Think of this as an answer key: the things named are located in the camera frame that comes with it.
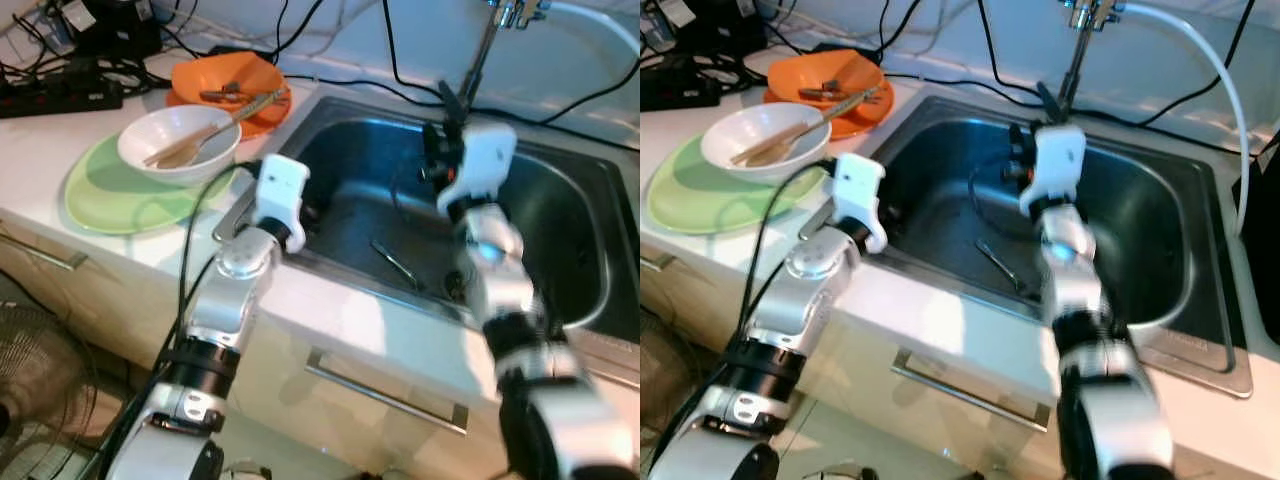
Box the white ceramic bowl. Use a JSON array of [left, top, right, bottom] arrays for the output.
[[700, 102, 831, 185], [117, 105, 242, 187]]

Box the light green plate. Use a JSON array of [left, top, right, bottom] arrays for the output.
[[63, 132, 241, 237], [647, 133, 833, 237]]

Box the stainless steel sink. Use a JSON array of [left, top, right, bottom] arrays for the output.
[[212, 95, 641, 389], [800, 95, 1256, 399]]

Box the metal faucet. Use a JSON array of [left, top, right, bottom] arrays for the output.
[[1035, 0, 1133, 126], [440, 0, 553, 126]]

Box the orange bowl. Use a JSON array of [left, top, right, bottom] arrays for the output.
[[768, 48, 888, 121], [170, 52, 286, 126]]

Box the cream cabinet door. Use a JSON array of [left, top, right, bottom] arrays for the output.
[[640, 225, 861, 471], [800, 320, 1061, 480], [0, 222, 301, 471], [225, 320, 641, 480]]

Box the black power strip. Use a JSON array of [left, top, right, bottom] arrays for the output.
[[640, 62, 723, 113], [0, 62, 126, 119]]

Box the black bulky object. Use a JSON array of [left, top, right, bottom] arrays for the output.
[[1235, 148, 1280, 346]]

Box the black power adapter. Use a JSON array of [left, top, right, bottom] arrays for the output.
[[55, 0, 163, 59], [655, 0, 769, 56]]

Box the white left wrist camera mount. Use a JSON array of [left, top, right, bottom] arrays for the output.
[[255, 155, 311, 253], [830, 152, 889, 254]]

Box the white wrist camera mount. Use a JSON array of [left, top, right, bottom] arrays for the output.
[[830, 152, 889, 254], [1020, 125, 1088, 216], [437, 122, 518, 216], [255, 155, 311, 253]]

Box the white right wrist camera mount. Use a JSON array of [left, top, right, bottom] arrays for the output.
[[437, 122, 518, 216], [1020, 125, 1088, 216]]

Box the black power cable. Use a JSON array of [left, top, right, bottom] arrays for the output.
[[383, 0, 451, 101], [285, 72, 446, 106], [885, 72, 1041, 103], [977, 0, 1046, 101], [1140, 0, 1256, 126], [520, 60, 641, 126]]

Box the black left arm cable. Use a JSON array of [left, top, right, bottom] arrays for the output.
[[175, 160, 269, 351], [738, 160, 846, 351]]

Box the white water hose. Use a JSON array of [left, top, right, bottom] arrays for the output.
[[1125, 0, 1251, 237]]

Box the standing fan wire guard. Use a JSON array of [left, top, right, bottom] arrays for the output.
[[640, 310, 703, 476], [0, 300, 106, 480]]

